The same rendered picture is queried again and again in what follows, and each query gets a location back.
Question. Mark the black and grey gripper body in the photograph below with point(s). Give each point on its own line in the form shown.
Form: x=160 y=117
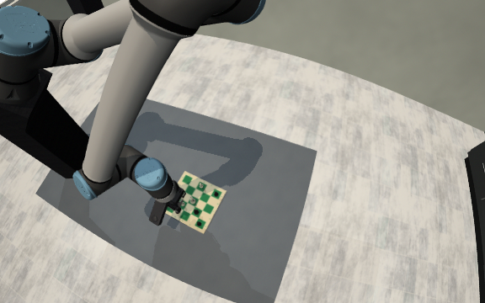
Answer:
x=175 y=201

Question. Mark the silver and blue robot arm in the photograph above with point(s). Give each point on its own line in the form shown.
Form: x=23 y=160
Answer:
x=29 y=42

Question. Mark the green and cream chessboard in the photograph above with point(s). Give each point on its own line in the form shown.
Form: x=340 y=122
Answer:
x=205 y=202

